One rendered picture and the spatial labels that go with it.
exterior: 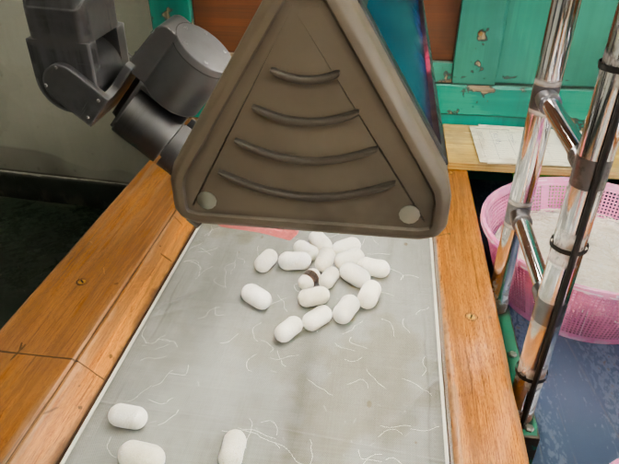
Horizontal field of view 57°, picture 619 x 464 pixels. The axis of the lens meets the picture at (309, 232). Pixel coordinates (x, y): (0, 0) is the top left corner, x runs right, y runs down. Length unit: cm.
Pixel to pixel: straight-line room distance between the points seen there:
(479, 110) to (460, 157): 15
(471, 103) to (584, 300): 43
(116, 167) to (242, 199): 211
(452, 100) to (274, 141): 83
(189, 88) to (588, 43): 67
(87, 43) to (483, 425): 44
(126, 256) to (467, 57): 60
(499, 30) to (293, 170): 81
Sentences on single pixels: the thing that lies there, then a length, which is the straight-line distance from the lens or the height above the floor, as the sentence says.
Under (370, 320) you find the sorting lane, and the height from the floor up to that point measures 74.
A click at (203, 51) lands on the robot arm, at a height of 100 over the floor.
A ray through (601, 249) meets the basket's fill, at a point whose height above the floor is 74.
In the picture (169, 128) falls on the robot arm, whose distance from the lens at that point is 54.
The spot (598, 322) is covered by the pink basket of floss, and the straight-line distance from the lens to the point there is 70.
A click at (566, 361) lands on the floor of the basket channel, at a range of 70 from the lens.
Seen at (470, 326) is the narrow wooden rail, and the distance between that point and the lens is 57.
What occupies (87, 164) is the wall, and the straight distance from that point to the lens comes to 234.
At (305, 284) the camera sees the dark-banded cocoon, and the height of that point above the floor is 75.
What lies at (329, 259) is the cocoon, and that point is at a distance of 64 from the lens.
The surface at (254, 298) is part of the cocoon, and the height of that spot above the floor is 76.
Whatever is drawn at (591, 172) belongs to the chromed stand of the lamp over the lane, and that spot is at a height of 96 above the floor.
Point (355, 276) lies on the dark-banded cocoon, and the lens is 62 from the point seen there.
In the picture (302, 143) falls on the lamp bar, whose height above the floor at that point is 107.
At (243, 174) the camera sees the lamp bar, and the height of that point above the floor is 106.
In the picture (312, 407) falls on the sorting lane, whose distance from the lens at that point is 51.
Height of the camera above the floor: 113
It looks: 33 degrees down
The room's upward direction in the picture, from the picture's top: straight up
